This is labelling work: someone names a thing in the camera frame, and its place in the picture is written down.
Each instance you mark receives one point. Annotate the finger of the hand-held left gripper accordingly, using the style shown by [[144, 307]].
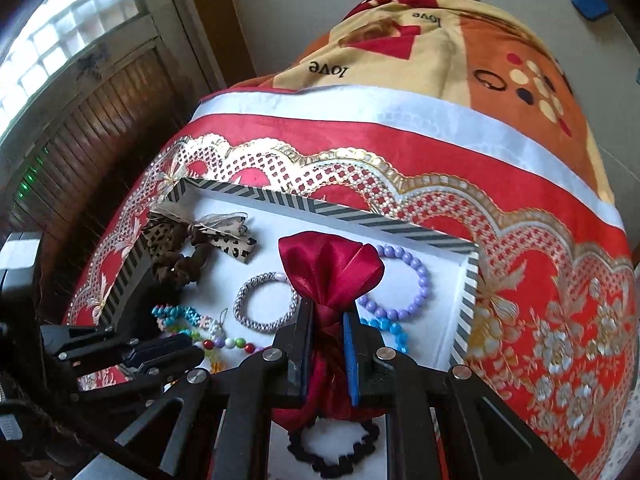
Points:
[[165, 365], [100, 340]]

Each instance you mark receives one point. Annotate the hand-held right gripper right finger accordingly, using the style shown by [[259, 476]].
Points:
[[351, 360]]

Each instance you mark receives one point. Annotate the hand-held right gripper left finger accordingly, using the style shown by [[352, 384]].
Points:
[[301, 360]]

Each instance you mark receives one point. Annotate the red satin bow scrunchie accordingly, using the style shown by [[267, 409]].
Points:
[[330, 270]]

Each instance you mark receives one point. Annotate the leopard print bow scrunchie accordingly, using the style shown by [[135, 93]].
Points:
[[200, 250]]

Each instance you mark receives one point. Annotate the striped cardboard box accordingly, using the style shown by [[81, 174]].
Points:
[[320, 240]]

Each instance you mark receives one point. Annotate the black scrunchie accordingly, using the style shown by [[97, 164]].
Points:
[[300, 452]]

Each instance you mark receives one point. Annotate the brown wooden slatted door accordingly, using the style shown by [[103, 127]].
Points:
[[100, 125]]

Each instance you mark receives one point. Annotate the red floral tablecloth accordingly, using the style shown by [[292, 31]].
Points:
[[525, 260]]

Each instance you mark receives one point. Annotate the window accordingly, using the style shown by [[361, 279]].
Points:
[[65, 35]]

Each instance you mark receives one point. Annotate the orange printed blanket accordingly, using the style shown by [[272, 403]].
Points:
[[425, 60]]

